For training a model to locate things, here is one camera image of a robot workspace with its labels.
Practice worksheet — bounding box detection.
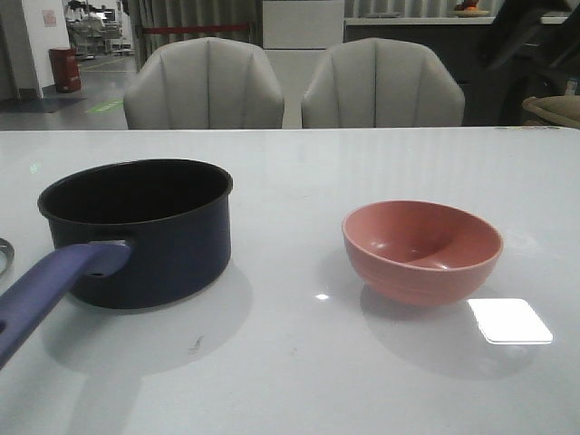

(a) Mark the pink bowl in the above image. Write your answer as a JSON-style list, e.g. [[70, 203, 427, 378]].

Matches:
[[342, 200, 503, 306]]

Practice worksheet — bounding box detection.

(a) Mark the glass lid with blue knob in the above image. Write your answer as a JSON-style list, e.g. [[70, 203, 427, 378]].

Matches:
[[0, 237, 15, 276]]

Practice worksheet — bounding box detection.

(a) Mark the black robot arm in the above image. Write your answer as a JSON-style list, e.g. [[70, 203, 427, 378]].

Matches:
[[463, 1, 579, 127]]

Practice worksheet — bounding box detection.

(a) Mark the dark blue saucepan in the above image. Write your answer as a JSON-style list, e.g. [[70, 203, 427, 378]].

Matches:
[[1, 159, 233, 362]]

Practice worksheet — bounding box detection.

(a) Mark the right grey upholstered chair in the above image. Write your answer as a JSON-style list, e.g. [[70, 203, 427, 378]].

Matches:
[[301, 38, 465, 129]]

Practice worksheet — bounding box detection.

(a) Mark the grey upholstered chair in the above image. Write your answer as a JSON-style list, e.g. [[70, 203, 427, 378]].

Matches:
[[301, 38, 465, 129], [123, 37, 285, 130]]

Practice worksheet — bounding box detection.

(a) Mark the left grey upholstered chair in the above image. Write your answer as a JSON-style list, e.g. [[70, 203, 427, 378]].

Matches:
[[123, 37, 285, 130]]

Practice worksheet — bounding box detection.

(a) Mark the white cabinet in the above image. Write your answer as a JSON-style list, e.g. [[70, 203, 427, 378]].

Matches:
[[262, 1, 344, 50]]

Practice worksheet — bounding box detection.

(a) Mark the red barrier tape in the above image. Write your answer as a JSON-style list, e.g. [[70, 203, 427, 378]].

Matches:
[[141, 23, 251, 34]]

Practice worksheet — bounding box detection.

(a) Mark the dark counter sideboard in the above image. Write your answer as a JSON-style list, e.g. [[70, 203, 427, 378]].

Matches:
[[343, 16, 580, 128]]

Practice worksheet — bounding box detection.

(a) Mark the red trash bin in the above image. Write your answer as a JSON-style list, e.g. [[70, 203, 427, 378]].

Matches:
[[49, 47, 82, 92]]

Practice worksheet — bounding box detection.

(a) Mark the fruit plate on counter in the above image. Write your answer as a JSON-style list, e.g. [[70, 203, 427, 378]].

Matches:
[[450, 0, 489, 18]]

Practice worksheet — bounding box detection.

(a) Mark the tan cushion seat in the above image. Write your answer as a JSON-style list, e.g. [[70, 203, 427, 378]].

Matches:
[[522, 95, 579, 129]]

